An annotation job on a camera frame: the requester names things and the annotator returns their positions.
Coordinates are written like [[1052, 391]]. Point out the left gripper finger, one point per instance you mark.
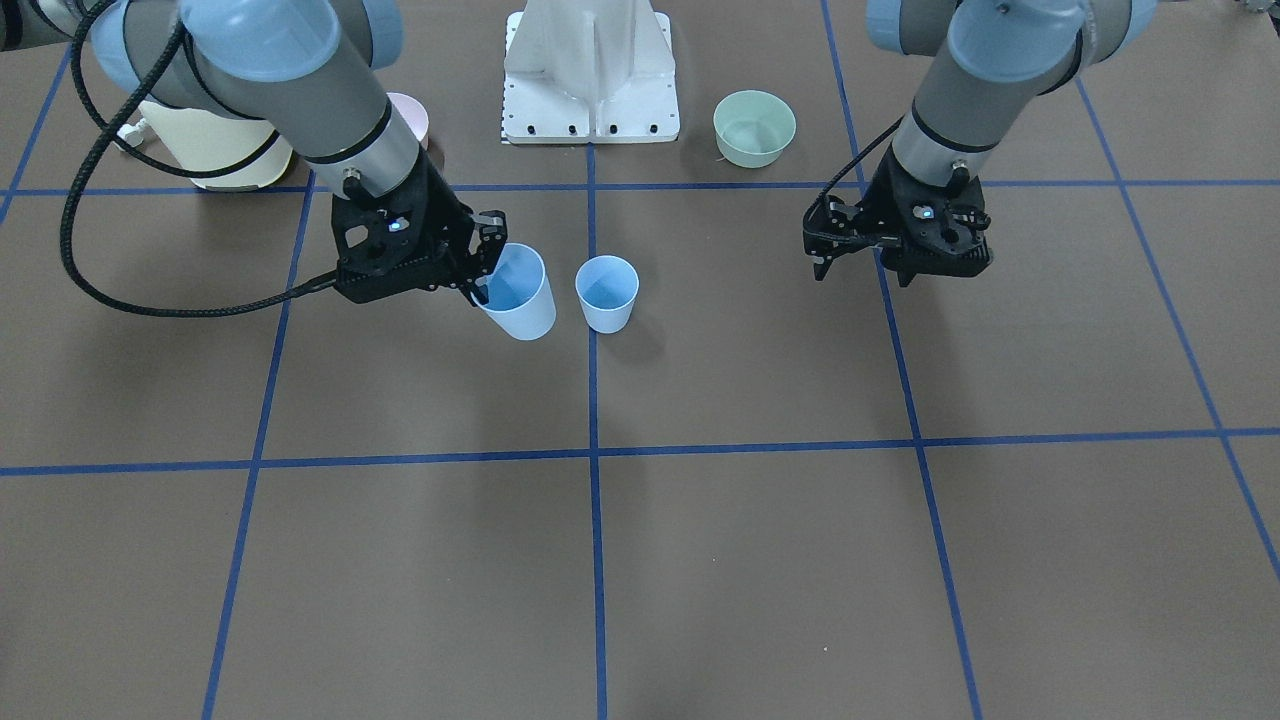
[[832, 228]]

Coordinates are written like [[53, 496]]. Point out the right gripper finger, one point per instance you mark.
[[488, 236]]

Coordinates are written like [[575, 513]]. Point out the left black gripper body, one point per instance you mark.
[[886, 198]]

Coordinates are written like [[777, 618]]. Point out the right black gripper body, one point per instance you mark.
[[441, 214]]

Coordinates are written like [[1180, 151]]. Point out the light blue cup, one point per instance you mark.
[[607, 287], [518, 294]]

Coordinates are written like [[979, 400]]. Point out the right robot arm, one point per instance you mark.
[[308, 69]]

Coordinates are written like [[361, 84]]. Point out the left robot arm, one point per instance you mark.
[[989, 59]]

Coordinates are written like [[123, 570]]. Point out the pink bowl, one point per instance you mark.
[[412, 118]]

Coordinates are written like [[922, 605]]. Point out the green bowl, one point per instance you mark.
[[753, 128]]

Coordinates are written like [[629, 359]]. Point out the cream toaster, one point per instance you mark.
[[200, 140]]

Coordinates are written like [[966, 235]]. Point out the toaster power plug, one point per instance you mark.
[[132, 136]]

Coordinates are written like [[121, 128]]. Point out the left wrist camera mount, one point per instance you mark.
[[945, 237]]

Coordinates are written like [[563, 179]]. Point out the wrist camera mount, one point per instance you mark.
[[945, 237], [385, 251]]

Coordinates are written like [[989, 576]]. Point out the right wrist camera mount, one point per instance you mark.
[[385, 251]]

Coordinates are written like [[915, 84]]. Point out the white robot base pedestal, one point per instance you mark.
[[579, 72]]

